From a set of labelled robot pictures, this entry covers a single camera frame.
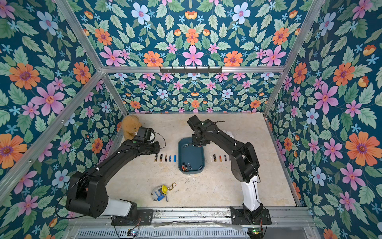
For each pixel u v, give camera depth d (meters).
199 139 0.79
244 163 0.50
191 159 0.93
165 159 0.94
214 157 0.95
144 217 0.73
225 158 0.95
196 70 0.92
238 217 0.73
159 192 0.78
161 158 0.95
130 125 0.89
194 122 0.72
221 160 0.94
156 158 0.95
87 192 0.42
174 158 0.96
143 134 0.69
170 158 0.95
